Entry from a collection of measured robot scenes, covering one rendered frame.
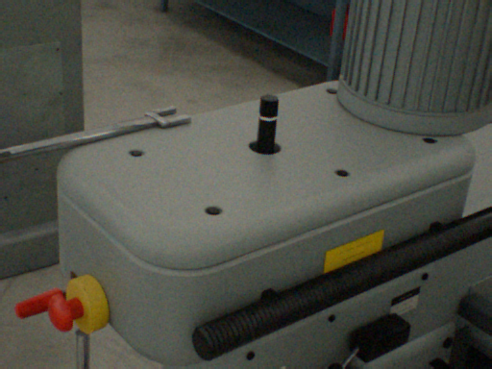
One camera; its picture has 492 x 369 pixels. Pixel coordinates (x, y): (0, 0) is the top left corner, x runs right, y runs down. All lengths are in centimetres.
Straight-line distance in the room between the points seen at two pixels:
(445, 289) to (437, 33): 36
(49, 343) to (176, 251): 289
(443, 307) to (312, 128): 33
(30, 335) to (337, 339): 276
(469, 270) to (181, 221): 51
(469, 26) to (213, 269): 41
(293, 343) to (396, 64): 34
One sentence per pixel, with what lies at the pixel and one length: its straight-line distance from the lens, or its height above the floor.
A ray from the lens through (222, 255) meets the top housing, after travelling 83.
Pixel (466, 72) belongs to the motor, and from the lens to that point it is 105.
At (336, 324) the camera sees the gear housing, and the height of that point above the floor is 170.
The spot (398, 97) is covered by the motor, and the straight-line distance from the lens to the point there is 106.
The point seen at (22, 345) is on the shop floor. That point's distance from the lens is 369.
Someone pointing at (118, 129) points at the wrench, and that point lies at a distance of 100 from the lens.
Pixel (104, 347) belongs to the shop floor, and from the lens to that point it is 365.
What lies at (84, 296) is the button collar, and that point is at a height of 178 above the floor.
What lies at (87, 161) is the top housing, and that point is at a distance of 94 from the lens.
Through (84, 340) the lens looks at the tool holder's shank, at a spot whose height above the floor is 133.
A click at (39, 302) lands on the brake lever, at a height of 171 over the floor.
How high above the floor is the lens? 233
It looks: 29 degrees down
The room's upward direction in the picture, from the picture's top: 5 degrees clockwise
